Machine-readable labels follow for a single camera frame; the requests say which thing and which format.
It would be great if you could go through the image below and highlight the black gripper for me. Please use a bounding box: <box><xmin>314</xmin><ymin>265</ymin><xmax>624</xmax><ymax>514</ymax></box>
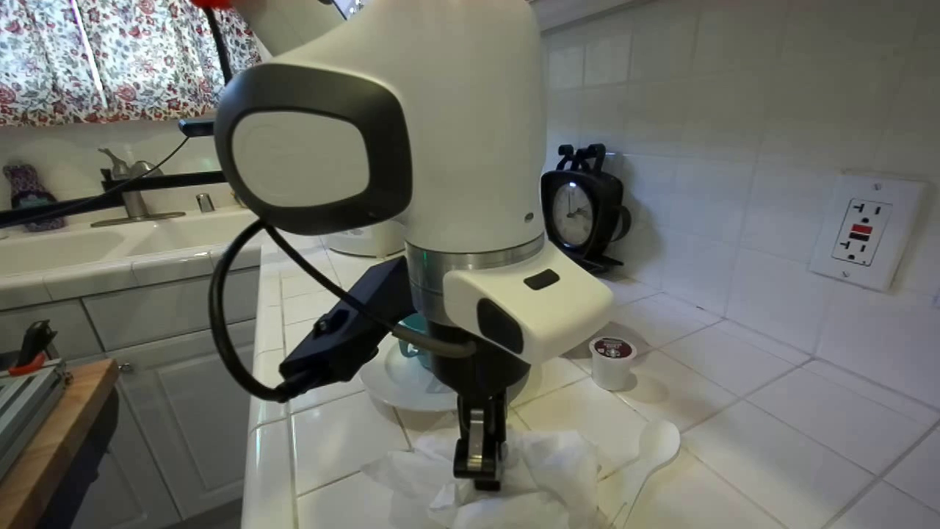
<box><xmin>431</xmin><ymin>336</ymin><xmax>530</xmax><ymax>490</ymax></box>

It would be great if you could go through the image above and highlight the white paper napkin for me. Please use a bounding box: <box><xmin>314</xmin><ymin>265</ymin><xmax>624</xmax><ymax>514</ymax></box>
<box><xmin>364</xmin><ymin>381</ymin><xmax>682</xmax><ymax>529</ymax></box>

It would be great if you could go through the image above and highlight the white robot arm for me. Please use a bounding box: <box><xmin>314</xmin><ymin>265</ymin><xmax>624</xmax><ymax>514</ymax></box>
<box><xmin>214</xmin><ymin>0</ymin><xmax>613</xmax><ymax>490</ymax></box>

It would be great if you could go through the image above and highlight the white round plate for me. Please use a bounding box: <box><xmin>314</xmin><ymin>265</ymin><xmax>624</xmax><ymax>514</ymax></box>
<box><xmin>361</xmin><ymin>343</ymin><xmax>455</xmax><ymax>412</ymax></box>

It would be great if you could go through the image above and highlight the teal ceramic cup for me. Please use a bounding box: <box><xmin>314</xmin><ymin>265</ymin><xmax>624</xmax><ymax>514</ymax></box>
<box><xmin>400</xmin><ymin>314</ymin><xmax>434</xmax><ymax>373</ymax></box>

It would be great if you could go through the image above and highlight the black apple-shaped clock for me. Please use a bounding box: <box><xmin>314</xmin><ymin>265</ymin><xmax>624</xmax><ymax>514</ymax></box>
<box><xmin>540</xmin><ymin>143</ymin><xmax>631</xmax><ymax>274</ymax></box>

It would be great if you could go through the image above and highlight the white lower cabinet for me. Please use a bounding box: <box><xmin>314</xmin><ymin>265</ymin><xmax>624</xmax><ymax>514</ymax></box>
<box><xmin>0</xmin><ymin>276</ymin><xmax>246</xmax><ymax>529</ymax></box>

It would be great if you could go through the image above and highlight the wooden side table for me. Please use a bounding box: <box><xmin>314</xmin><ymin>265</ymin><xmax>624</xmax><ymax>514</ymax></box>
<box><xmin>0</xmin><ymin>359</ymin><xmax>117</xmax><ymax>529</ymax></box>

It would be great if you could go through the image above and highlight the metal sink faucet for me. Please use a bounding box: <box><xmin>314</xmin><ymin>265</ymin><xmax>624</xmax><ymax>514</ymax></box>
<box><xmin>102</xmin><ymin>148</ymin><xmax>167</xmax><ymax>226</ymax></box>

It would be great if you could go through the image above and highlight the dark bottle by sink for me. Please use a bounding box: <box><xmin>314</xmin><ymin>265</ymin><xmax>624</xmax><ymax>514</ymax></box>
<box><xmin>2</xmin><ymin>162</ymin><xmax>66</xmax><ymax>233</ymax></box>

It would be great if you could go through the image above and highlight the floral window curtain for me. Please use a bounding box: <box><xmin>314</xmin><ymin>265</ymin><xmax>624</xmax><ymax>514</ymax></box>
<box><xmin>0</xmin><ymin>0</ymin><xmax>268</xmax><ymax>126</ymax></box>

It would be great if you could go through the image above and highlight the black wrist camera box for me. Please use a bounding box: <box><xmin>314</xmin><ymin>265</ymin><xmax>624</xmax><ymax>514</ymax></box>
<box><xmin>279</xmin><ymin>259</ymin><xmax>414</xmax><ymax>393</ymax></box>

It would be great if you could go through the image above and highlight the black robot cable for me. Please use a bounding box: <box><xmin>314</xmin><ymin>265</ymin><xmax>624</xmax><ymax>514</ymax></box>
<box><xmin>207</xmin><ymin>217</ymin><xmax>478</xmax><ymax>405</ymax></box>

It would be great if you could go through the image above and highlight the white wall power outlet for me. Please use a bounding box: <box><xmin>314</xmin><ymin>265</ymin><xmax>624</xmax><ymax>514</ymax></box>
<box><xmin>810</xmin><ymin>174</ymin><xmax>925</xmax><ymax>292</ymax></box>

